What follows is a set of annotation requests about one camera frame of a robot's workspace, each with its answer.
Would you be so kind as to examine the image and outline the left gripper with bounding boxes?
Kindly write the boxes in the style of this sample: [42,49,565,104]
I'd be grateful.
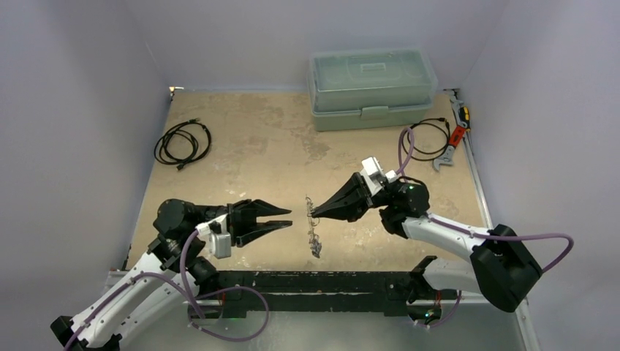
[200,198,292,245]

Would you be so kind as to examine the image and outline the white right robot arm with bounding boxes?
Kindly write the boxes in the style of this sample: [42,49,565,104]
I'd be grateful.
[306,172,545,312]

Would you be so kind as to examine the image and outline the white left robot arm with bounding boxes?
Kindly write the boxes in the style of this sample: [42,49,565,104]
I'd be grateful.
[50,199,292,350]

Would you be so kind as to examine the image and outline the green plastic toolbox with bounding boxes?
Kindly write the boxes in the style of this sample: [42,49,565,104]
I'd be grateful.
[307,48,438,132]

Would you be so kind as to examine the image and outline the yellow black tool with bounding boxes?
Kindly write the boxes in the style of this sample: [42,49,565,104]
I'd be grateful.
[448,91,471,132]

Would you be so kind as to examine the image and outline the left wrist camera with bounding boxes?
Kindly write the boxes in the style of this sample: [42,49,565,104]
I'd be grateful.
[195,214,233,259]

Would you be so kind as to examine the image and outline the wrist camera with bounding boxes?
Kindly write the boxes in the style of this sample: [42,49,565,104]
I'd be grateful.
[195,214,233,259]
[360,156,398,197]

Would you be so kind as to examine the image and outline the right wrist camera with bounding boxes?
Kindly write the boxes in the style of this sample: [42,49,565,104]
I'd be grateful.
[360,156,398,197]

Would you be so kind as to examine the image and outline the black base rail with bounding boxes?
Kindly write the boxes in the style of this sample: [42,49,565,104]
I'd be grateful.
[184,270,458,321]

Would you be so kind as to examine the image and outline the black coiled cable left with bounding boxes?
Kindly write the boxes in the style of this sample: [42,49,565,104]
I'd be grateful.
[154,118,213,171]

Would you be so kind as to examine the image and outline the black coiled cable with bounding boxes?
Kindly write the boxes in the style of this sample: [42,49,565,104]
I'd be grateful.
[401,117,453,162]
[154,118,213,171]

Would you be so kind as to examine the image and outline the black coiled cable right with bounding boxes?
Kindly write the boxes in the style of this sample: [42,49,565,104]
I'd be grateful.
[401,117,453,162]

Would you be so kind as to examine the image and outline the red handled adjustable wrench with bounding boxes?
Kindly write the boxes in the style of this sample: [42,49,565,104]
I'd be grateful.
[433,125,468,172]

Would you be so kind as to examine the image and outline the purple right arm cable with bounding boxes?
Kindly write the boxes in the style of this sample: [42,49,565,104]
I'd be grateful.
[398,127,575,331]

